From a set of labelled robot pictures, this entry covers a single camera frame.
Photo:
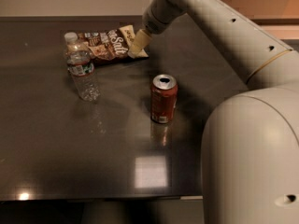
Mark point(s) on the brown chip bag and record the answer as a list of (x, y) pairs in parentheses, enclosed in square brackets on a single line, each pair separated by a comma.
[(106, 47)]

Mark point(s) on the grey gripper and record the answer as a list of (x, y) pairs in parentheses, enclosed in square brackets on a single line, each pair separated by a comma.
[(153, 24)]

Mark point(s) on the clear plastic water bottle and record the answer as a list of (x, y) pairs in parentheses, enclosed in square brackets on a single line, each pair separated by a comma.
[(80, 66)]

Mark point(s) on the red soda can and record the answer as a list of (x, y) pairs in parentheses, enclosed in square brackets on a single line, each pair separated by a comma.
[(164, 90)]

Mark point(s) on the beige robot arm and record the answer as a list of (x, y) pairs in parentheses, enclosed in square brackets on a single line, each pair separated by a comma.
[(250, 145)]

